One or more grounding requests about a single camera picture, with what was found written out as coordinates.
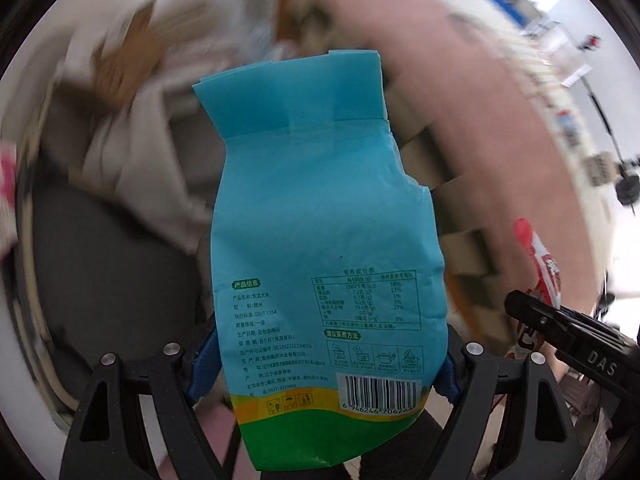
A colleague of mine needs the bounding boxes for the beige cloth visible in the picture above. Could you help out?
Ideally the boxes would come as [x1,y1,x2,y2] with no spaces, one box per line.
[69,34,241,256]

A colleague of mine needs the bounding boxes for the red-edged silver snack bag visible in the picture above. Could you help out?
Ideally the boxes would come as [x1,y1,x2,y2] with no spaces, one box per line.
[512,216,564,356]

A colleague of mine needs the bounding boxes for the cardboard pieces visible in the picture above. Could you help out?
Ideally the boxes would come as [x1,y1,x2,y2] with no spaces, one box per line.
[92,0,216,110]

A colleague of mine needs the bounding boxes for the pink striped tablecloth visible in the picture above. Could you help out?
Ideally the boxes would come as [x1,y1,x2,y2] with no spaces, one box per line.
[278,0,606,311]

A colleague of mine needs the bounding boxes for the checkered table cloth edge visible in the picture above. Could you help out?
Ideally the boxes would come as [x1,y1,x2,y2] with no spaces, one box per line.
[383,76,515,354]

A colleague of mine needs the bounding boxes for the green blue rice bag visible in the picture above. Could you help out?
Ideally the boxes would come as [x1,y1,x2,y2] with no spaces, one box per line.
[194,50,448,471]

